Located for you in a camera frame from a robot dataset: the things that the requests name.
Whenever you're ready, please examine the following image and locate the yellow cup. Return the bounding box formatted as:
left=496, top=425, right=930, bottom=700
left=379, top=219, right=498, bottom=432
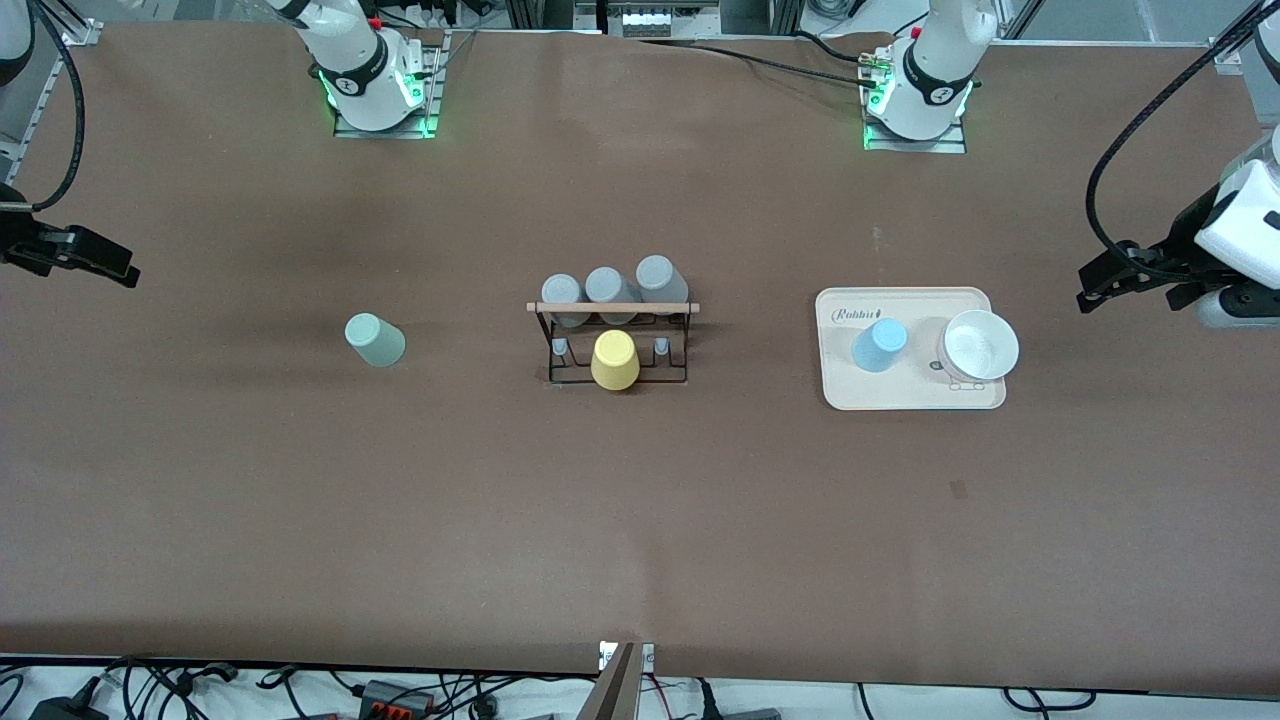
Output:
left=590, top=329, right=641, bottom=392

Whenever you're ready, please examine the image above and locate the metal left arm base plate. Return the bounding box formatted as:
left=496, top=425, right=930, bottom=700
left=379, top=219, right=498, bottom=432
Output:
left=862, top=45, right=968, bottom=154

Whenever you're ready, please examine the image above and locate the light blue cup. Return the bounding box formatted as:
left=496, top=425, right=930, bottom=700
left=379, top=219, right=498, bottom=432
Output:
left=851, top=318, right=909, bottom=374

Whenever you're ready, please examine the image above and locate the brown wedge camera mount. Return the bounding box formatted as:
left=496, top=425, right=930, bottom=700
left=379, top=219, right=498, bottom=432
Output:
left=575, top=640, right=656, bottom=720

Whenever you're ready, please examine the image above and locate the pale grey cup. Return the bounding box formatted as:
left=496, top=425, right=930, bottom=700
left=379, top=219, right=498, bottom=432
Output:
left=584, top=266, right=641, bottom=326
left=541, top=273, right=586, bottom=329
left=635, top=255, right=691, bottom=319

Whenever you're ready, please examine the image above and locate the aluminium frame strut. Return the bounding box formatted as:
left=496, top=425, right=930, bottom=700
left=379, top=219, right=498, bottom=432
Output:
left=0, top=18, right=101, bottom=191

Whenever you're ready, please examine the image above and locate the black cable on table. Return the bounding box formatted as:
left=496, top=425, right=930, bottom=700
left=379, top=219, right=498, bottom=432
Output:
left=640, top=35, right=873, bottom=86

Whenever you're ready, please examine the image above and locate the black orange connector block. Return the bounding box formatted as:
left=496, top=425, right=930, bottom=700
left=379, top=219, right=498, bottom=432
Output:
left=360, top=680, right=436, bottom=717

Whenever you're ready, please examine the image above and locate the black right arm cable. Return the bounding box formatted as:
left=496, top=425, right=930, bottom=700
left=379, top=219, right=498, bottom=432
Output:
left=0, top=0, right=87, bottom=213

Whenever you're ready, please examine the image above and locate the white bowl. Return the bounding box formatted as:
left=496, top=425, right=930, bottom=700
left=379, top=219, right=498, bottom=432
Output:
left=936, top=309, right=1021, bottom=386

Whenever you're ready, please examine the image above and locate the black wire cup rack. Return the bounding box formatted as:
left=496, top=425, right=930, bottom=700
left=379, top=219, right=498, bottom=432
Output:
left=527, top=298, right=701, bottom=389

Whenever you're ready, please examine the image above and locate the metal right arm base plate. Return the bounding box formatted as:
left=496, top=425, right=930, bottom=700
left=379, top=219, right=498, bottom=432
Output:
left=333, top=30, right=443, bottom=139

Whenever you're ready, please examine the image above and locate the small metal corner bracket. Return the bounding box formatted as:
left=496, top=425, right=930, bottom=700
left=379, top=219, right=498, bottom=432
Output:
left=1210, top=36, right=1263, bottom=76

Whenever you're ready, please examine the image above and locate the cream rectangular tray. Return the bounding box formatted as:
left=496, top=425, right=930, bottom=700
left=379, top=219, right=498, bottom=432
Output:
left=815, top=287, right=1007, bottom=412

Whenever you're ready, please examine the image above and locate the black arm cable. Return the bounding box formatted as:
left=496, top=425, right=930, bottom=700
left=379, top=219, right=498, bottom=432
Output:
left=1087, top=0, right=1276, bottom=283
left=0, top=0, right=87, bottom=213

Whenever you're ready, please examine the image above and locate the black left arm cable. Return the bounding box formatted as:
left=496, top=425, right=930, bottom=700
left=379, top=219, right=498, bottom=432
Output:
left=1087, top=0, right=1276, bottom=283

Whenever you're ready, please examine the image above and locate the pale green cup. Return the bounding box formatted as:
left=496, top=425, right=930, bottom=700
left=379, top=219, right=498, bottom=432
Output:
left=344, top=313, right=407, bottom=369

